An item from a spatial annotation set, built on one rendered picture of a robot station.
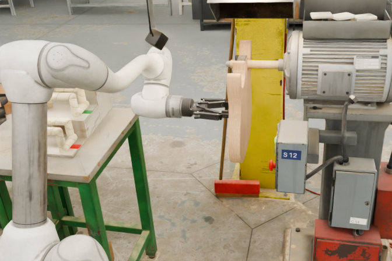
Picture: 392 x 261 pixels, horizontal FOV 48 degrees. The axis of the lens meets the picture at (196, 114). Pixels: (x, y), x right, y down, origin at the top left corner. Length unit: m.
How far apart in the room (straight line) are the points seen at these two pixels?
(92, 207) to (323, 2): 1.17
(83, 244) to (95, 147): 0.63
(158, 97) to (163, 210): 1.38
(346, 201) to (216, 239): 1.16
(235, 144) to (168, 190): 1.63
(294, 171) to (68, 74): 0.78
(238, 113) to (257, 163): 1.45
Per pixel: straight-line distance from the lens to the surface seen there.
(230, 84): 1.48
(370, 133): 1.72
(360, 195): 1.75
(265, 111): 2.77
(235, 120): 1.56
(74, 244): 1.37
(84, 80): 1.27
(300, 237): 2.33
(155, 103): 1.73
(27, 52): 1.33
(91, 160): 1.82
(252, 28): 2.59
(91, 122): 2.00
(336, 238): 1.86
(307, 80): 1.59
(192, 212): 2.94
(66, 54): 1.22
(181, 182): 3.21
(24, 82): 1.33
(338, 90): 1.59
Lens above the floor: 1.86
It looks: 27 degrees down
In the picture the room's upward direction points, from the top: 4 degrees counter-clockwise
